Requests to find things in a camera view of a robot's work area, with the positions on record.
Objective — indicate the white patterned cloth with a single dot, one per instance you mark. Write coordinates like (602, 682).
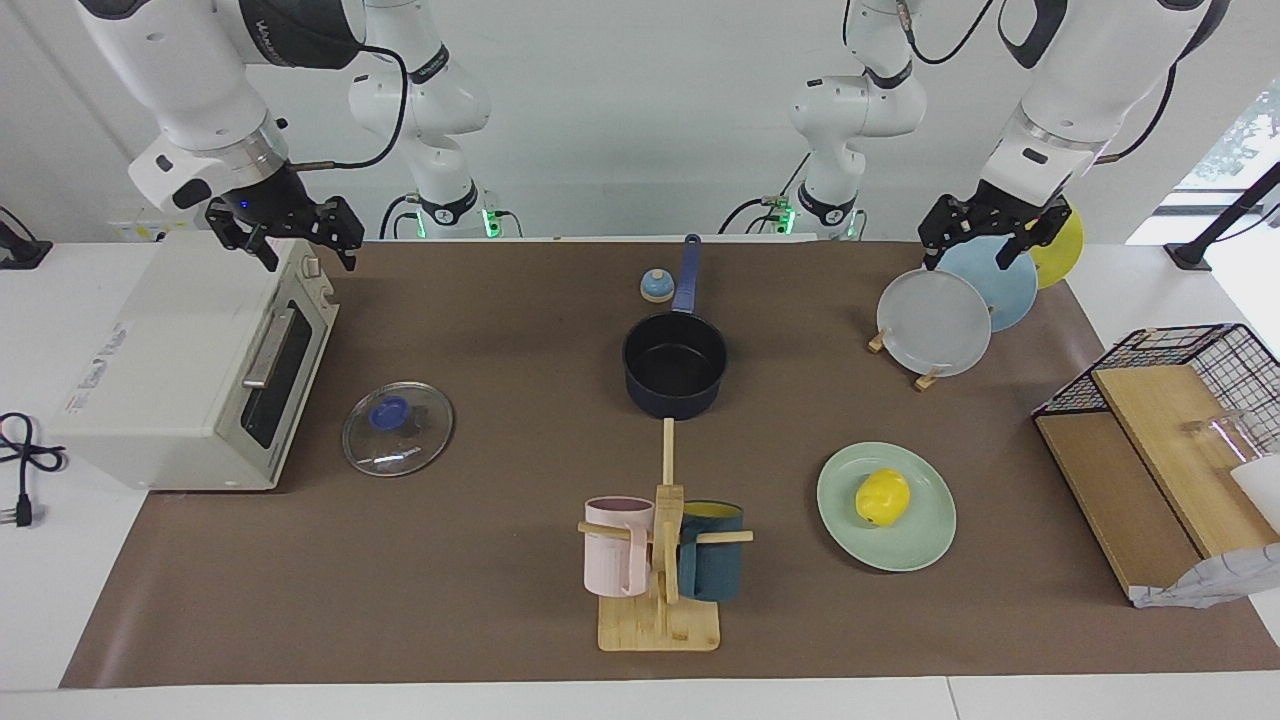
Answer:
(1200, 585)

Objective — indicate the black camera stand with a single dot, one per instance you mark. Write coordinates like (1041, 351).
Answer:
(1225, 215)

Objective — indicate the small blue wooden knob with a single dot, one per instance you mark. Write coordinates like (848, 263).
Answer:
(657, 290)

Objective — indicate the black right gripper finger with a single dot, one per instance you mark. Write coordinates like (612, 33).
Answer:
(266, 252)
(347, 255)

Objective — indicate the glass lid with blue knob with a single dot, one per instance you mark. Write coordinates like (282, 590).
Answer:
(400, 445)

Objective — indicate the green plate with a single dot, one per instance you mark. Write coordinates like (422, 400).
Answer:
(910, 545)

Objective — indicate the yellow potato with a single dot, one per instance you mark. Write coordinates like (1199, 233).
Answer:
(882, 498)

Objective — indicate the wooden mug tree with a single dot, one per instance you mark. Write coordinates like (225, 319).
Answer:
(660, 625)

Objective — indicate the black table clamp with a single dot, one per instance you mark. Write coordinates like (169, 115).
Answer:
(20, 252)

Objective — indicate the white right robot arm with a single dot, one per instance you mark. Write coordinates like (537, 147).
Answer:
(190, 80)

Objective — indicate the pink mug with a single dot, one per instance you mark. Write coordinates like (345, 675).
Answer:
(610, 565)

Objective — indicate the yellow plate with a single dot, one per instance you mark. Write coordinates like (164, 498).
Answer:
(1065, 255)

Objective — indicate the wooden shelf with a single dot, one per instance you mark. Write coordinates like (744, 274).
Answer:
(1160, 430)

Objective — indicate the light blue plate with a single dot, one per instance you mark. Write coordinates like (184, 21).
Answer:
(1015, 290)

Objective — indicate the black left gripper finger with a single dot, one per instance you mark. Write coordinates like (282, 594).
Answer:
(1008, 252)
(932, 255)

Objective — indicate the grey plate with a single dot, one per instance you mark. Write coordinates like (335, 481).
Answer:
(932, 322)

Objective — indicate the dark blue saucepan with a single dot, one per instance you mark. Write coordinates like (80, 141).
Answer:
(675, 360)

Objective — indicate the wooden plate rack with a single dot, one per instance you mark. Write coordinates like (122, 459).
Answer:
(929, 380)

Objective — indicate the beige toaster oven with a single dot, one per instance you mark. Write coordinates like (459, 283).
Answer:
(170, 370)

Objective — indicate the dark teal mug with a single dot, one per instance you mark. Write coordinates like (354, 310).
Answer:
(715, 570)

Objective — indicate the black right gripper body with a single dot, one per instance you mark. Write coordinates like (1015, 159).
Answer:
(275, 205)

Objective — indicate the clear glass cup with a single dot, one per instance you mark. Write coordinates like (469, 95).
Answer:
(1225, 430)

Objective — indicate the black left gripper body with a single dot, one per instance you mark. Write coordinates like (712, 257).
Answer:
(1000, 212)

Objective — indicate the brown table mat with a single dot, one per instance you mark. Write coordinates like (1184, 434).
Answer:
(450, 580)

